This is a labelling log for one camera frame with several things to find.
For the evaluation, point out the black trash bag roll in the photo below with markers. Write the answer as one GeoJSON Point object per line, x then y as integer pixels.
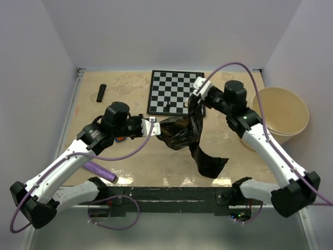
{"type": "Point", "coordinates": [101, 92]}

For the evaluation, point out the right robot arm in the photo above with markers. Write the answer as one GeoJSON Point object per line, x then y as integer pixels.
{"type": "Point", "coordinates": [295, 187]}

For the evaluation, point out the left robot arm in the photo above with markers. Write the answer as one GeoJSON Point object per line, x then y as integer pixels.
{"type": "Point", "coordinates": [41, 198]}

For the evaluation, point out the beige round trash bin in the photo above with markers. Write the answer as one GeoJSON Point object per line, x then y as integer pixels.
{"type": "Point", "coordinates": [286, 114]}

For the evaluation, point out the white chess piece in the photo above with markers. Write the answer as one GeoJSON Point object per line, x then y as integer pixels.
{"type": "Point", "coordinates": [186, 103]}

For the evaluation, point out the black white chessboard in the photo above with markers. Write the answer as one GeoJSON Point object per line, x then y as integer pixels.
{"type": "Point", "coordinates": [172, 87]}

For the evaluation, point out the colourful toy block car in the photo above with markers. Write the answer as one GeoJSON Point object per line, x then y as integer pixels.
{"type": "Point", "coordinates": [120, 139]}

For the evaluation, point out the purple glitter microphone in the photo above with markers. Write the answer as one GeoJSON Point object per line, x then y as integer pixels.
{"type": "Point", "coordinates": [101, 171]}

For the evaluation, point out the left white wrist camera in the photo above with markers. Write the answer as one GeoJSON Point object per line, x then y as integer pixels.
{"type": "Point", "coordinates": [150, 126]}

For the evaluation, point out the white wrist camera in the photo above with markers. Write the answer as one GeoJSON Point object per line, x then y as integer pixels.
{"type": "Point", "coordinates": [201, 87]}
{"type": "Point", "coordinates": [150, 126]}

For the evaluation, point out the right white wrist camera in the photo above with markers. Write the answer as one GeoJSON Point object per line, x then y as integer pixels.
{"type": "Point", "coordinates": [201, 87]}

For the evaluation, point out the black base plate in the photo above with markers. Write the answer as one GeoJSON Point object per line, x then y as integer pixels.
{"type": "Point", "coordinates": [169, 199]}

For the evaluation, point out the aluminium left rail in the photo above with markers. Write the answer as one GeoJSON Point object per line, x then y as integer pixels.
{"type": "Point", "coordinates": [79, 76]}

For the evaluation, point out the aluminium rail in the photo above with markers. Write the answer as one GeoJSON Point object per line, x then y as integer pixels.
{"type": "Point", "coordinates": [79, 76]}
{"type": "Point", "coordinates": [169, 205]}

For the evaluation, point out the aluminium front rail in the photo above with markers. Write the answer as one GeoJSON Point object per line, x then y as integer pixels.
{"type": "Point", "coordinates": [169, 205]}

